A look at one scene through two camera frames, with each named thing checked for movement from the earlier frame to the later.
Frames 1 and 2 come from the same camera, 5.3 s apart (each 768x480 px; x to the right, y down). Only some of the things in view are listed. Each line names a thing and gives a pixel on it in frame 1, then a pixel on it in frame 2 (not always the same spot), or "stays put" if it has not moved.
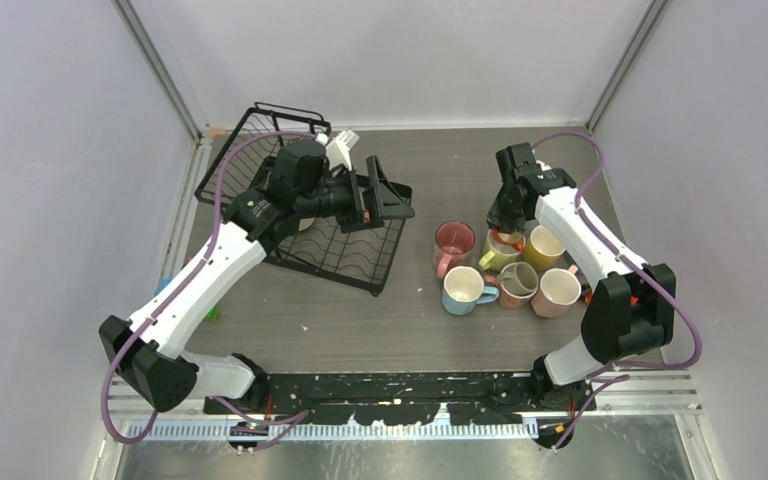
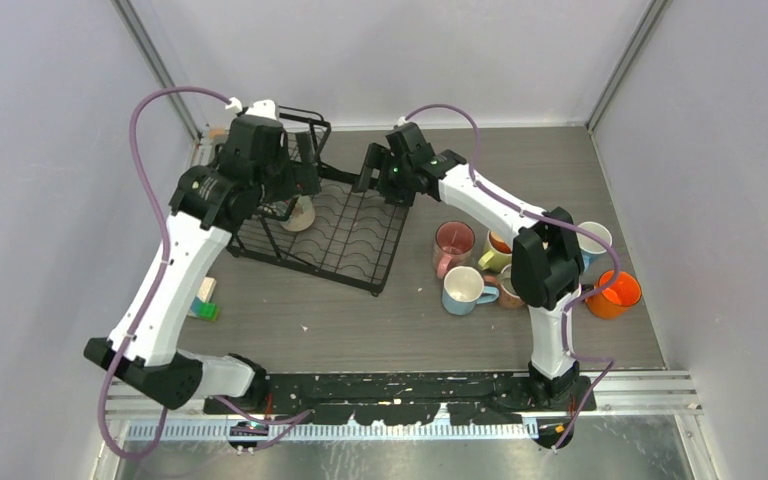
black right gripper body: [504, 215] → [394, 184]
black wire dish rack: [239, 152] stays put
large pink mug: [452, 246] stays put
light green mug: [497, 253] stays put
